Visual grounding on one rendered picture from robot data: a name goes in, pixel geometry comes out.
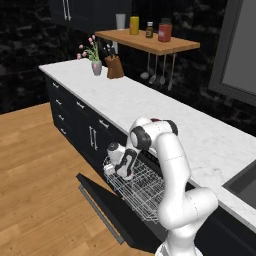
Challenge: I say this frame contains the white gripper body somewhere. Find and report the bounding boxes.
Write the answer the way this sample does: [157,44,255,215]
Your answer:
[102,161,118,177]

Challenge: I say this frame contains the black cupboard door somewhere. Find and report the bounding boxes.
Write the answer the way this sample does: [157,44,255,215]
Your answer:
[74,110,96,165]
[93,123,118,174]

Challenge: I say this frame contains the black dishwasher door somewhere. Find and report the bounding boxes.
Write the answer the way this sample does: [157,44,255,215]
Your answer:
[75,172,168,254]

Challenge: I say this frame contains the white cup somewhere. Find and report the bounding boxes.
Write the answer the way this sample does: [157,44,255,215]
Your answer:
[115,13,127,31]

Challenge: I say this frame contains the black drawer front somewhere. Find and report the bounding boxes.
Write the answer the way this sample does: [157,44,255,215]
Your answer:
[72,95,98,125]
[50,107,78,139]
[95,112,129,144]
[45,75,75,109]
[48,91,76,125]
[52,121,79,155]

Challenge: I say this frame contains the grey hanging spoon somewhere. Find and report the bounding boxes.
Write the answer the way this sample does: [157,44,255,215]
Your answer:
[148,54,159,85]
[158,54,167,86]

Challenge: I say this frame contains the brown knife block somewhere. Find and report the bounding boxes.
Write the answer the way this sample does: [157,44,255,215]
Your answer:
[101,43,126,80]

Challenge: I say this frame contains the grey hanging ladle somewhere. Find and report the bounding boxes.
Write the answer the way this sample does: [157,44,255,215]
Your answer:
[139,53,152,81]

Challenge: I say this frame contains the pink flowers in grey vase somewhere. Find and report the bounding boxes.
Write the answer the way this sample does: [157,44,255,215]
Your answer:
[76,34,104,77]

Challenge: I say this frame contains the grey hanging spatula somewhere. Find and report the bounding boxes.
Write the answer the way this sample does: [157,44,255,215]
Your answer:
[167,53,177,92]

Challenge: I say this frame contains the dark sink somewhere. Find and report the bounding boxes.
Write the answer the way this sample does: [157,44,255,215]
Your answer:
[222,159,256,211]

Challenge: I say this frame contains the black base cabinet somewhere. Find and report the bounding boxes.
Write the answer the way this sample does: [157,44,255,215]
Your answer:
[194,199,256,256]

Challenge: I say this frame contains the small brown jar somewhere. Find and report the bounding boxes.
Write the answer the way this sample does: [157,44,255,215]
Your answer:
[145,21,155,39]

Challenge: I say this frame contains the red jar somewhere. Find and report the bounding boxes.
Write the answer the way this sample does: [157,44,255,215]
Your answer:
[157,17,173,43]

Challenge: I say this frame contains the grey framed window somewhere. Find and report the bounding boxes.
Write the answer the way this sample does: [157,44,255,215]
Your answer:
[207,0,256,108]

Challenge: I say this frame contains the silver cupboard door handle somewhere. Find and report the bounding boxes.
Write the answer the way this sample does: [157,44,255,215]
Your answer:
[92,128,99,152]
[88,125,94,148]

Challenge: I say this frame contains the white wire dishwasher rack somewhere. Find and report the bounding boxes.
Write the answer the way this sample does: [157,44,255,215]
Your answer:
[102,155,168,224]

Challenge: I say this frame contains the grey dishwasher door handle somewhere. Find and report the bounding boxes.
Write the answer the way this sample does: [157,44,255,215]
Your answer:
[77,184,125,246]

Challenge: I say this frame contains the wooden wall shelf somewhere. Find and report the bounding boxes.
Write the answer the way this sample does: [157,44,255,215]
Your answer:
[94,28,201,56]

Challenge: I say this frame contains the dark wall cupboards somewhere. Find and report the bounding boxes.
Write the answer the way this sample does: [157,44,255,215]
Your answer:
[48,0,133,35]

